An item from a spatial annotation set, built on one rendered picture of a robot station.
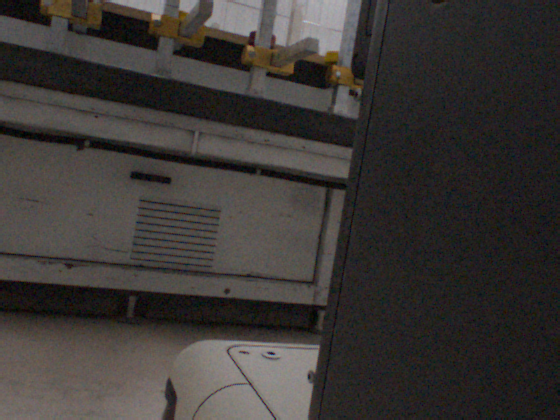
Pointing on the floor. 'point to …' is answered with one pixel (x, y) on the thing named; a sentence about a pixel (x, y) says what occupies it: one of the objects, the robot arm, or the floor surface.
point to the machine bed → (161, 203)
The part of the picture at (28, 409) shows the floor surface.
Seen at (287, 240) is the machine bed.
